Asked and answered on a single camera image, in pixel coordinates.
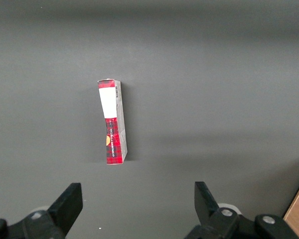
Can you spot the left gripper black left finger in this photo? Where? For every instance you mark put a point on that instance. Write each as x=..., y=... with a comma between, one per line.
x=64, y=209

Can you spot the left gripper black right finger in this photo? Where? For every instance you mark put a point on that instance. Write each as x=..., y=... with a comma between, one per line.
x=206, y=206

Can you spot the red plaid cardboard box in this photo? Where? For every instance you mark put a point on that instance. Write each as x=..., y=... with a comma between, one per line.
x=109, y=102

